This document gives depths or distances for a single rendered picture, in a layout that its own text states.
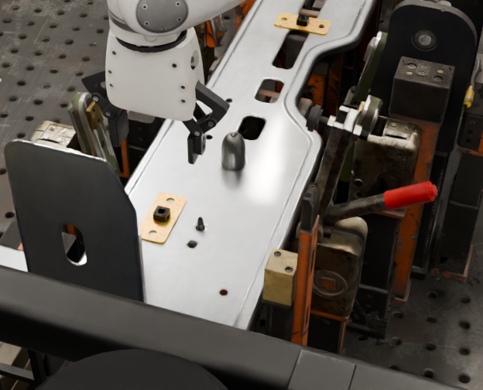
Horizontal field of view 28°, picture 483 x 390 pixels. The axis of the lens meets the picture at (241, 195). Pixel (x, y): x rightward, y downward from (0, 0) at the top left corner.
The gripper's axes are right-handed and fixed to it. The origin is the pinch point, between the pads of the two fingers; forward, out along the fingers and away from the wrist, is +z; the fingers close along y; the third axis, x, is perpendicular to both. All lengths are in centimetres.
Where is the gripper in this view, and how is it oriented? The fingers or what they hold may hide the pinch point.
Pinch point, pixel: (157, 141)
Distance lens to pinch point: 111.5
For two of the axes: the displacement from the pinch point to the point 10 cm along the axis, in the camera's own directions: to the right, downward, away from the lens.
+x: -3.1, 6.5, -6.9
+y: -9.5, -2.2, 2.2
